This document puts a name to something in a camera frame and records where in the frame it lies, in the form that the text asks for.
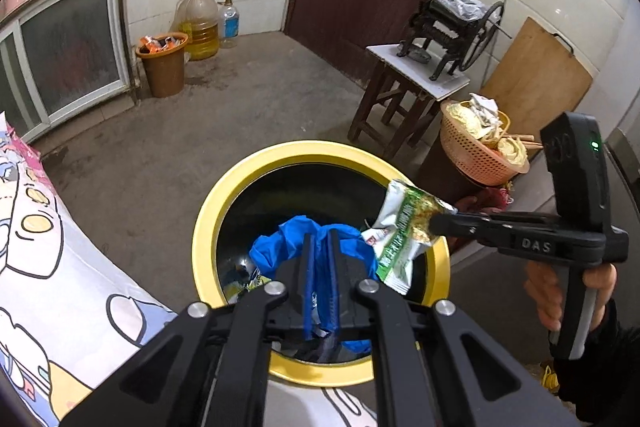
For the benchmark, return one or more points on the cartoon printed tablecloth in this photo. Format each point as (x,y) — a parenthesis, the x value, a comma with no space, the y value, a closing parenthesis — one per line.
(60,267)

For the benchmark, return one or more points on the large cooking oil jug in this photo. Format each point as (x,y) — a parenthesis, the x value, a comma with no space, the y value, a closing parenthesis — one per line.
(200,22)

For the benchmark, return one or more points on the orange plastic basket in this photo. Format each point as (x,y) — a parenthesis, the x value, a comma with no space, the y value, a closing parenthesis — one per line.
(475,162)

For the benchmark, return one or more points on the green printed snack wrapper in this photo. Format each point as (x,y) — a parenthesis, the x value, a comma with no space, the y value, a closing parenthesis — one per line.
(405,237)

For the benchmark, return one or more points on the cabbage leaves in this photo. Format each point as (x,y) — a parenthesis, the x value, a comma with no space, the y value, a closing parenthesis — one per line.
(465,119)

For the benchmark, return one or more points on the person's right hand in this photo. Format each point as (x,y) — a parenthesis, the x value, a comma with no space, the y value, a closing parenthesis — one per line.
(547,297)

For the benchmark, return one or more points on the orange snack packets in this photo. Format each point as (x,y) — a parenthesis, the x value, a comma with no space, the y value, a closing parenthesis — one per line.
(160,43)

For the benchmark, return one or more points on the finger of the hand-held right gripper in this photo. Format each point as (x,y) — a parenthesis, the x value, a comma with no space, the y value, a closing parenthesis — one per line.
(470,224)

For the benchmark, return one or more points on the brown plastic bin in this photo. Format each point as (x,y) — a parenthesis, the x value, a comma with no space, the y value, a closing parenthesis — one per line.
(165,74)

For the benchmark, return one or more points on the yellow rimmed trash bin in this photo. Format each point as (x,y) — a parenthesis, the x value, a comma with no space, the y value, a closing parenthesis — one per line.
(210,227)

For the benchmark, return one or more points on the wooden stool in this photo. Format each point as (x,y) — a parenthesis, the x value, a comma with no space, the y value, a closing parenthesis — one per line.
(390,97)

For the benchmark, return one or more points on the blue plastic bag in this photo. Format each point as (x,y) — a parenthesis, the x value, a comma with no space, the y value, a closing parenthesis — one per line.
(280,247)

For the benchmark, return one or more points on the black hand-crank noodle machine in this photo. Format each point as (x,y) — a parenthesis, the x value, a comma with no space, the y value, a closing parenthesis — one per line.
(440,27)

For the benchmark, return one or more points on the glass door cabinet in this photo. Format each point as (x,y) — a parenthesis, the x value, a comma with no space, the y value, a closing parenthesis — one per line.
(70,47)

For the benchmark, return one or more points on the wooden cutting board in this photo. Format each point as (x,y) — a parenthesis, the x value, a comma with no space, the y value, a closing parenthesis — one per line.
(540,82)

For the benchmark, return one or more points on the crumpled white paper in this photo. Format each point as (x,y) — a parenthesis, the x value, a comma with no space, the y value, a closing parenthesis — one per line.
(484,109)

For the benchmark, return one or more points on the clear water bottle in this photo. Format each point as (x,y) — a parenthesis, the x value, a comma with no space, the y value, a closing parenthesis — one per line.
(229,24)

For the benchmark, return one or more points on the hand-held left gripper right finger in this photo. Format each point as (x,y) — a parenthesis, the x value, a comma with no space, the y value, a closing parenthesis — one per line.
(333,287)

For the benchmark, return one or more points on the person's right forearm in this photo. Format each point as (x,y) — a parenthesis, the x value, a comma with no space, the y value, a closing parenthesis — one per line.
(610,367)

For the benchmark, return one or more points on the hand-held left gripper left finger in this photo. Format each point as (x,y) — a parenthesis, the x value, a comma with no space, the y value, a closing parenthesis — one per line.
(310,287)

